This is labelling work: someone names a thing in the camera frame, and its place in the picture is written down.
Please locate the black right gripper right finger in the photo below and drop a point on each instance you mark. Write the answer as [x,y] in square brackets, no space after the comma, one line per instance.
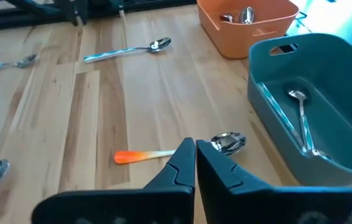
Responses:
[241,205]

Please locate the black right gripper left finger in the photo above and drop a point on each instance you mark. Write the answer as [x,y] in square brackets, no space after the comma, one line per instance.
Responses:
[163,205]

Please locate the orange plastic bin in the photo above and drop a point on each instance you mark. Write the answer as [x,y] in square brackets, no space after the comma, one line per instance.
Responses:
[225,40]

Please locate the teal plastic bin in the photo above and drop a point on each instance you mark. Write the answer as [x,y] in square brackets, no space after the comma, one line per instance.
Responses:
[334,62]

